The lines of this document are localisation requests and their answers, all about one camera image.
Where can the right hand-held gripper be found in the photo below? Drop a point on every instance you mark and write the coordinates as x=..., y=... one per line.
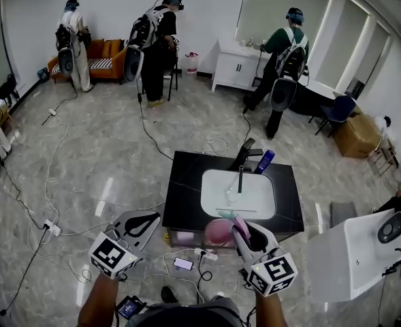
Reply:
x=273, y=272

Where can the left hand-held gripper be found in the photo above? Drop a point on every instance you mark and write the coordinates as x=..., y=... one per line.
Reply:
x=113, y=255

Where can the person's right forearm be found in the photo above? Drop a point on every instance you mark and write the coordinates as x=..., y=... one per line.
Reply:
x=270, y=310

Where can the person's left forearm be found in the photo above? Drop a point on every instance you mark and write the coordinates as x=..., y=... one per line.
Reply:
x=98, y=301

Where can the blue bottle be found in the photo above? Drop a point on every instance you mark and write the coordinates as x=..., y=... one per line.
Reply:
x=266, y=160

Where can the white sink basin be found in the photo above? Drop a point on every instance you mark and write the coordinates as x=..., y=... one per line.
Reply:
x=258, y=196

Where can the black table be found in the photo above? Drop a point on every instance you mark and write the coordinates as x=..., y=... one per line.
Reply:
x=183, y=189

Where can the smartphone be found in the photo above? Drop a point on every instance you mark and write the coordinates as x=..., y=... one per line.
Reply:
x=183, y=263

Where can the person's black shoe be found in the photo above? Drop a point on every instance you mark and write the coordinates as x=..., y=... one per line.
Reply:
x=169, y=295

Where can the black screen device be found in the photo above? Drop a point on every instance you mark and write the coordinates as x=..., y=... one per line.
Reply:
x=128, y=308

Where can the grey bin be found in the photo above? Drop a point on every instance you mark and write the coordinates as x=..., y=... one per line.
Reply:
x=343, y=215

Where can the black faucet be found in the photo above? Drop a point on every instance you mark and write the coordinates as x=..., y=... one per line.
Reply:
x=246, y=148

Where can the person's shirt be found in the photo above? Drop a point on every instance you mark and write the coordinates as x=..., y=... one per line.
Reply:
x=186, y=317

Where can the cardboard box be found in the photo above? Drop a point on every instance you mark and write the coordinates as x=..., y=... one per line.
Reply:
x=356, y=138

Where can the dark green counter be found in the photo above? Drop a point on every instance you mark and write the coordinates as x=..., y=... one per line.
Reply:
x=309, y=101

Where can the folding chair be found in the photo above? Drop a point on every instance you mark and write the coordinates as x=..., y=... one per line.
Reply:
x=175, y=77

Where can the wooden stool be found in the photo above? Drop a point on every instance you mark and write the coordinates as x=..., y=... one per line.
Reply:
x=387, y=155

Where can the blue chair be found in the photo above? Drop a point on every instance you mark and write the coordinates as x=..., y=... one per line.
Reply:
x=341, y=109

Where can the orange sofa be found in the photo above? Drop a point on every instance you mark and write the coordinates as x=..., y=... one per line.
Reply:
x=116, y=61

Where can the clear water jug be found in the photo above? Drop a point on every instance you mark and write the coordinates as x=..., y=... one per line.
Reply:
x=192, y=65

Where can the white cabinet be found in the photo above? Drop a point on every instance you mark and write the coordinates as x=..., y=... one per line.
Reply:
x=231, y=70

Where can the black bag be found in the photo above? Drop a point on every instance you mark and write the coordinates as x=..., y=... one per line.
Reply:
x=7, y=89

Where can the narrow grey window blind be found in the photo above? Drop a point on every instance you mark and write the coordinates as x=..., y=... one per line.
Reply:
x=373, y=60
x=343, y=39

